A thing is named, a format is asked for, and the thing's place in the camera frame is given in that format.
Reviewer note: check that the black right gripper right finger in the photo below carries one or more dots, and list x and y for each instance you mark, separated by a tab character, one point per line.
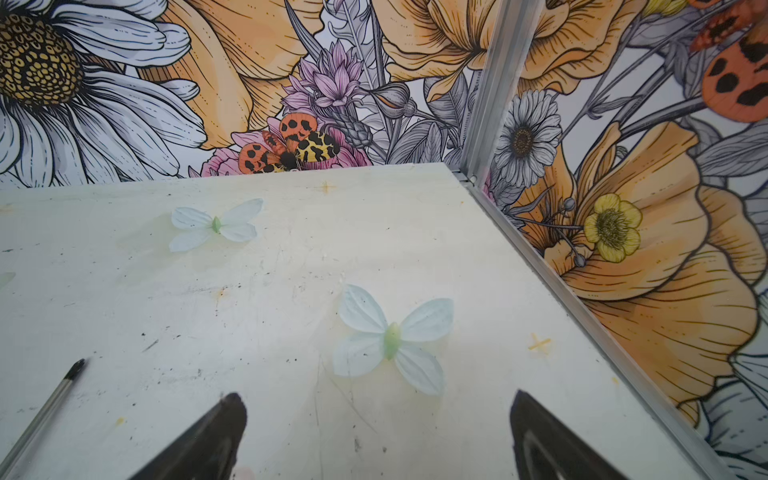
545	448

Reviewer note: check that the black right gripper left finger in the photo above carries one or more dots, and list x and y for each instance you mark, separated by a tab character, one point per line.
207	449

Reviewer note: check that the aluminium table edge rail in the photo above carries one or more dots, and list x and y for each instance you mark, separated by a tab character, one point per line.
693	447

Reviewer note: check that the vertical aluminium corner post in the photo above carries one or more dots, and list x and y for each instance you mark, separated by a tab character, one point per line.
512	36

